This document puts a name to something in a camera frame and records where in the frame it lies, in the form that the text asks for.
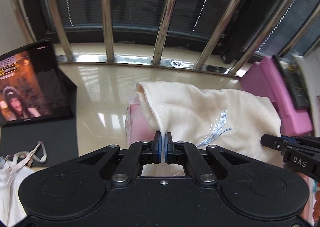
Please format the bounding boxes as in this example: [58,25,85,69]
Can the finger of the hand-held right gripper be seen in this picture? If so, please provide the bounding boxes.
[260,133,290,152]
[281,135,320,145]

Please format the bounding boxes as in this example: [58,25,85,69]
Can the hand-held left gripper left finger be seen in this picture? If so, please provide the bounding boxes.
[72,131,163,185]

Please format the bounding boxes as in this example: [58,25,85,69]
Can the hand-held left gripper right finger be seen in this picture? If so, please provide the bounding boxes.
[165,131,254,185]

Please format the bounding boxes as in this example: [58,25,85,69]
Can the cream satin garment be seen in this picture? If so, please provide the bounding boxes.
[136,81,282,177]

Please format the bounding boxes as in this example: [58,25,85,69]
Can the person's right hand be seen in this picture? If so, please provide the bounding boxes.
[314,187,320,220]

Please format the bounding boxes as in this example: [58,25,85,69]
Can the pink folded sheer garment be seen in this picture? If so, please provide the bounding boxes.
[125,92,155,144]

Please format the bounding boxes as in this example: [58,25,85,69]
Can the bright pink foam lid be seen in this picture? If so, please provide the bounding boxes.
[239,56,313,137]

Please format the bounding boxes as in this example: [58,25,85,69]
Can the flat black box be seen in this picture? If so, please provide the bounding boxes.
[272,54,312,110]

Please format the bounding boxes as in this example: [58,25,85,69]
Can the metal window guard bars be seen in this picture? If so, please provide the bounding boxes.
[10,0,320,77]

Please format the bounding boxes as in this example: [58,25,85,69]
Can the tablet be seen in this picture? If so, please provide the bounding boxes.
[0,39,59,127]

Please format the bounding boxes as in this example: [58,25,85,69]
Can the white strappy garment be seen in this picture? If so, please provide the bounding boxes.
[0,141,48,227]

